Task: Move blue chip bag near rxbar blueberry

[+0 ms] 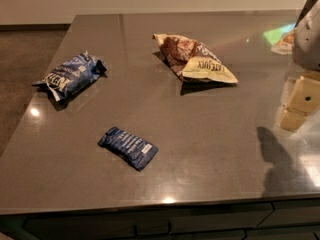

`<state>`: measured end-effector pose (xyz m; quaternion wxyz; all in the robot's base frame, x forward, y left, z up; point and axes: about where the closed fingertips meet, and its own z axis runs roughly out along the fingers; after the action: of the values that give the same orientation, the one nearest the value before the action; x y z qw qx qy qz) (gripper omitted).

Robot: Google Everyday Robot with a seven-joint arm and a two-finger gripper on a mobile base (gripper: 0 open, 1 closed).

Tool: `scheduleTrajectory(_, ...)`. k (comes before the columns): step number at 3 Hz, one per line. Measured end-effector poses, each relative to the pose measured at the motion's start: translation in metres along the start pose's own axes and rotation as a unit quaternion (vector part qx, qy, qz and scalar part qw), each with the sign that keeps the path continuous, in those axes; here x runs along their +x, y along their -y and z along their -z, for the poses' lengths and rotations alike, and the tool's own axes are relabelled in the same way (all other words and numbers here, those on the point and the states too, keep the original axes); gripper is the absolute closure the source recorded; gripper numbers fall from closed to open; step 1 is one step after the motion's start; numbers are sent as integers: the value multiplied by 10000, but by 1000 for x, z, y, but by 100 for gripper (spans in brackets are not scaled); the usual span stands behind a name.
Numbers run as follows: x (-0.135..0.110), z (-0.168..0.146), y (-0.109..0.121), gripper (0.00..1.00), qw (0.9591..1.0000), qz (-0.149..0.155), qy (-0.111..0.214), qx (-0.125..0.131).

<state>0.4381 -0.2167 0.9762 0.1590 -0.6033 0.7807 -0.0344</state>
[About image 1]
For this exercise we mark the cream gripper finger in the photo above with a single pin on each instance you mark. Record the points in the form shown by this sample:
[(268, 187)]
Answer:
[(300, 99)]

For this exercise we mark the blue chip bag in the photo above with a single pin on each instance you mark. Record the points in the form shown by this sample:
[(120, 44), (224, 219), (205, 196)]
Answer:
[(72, 76)]

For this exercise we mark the orange snack bag at edge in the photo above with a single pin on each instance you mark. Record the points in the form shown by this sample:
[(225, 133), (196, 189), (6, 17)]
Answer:
[(285, 45)]

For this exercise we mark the brown and cream chip bag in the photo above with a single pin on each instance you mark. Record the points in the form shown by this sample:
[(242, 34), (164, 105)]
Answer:
[(192, 61)]

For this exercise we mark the blue rxbar blueberry bar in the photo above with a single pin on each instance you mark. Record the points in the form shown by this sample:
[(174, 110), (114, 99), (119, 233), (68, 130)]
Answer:
[(136, 151)]

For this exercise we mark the dark cabinet drawers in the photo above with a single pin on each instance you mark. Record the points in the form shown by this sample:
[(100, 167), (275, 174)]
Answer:
[(276, 220)]

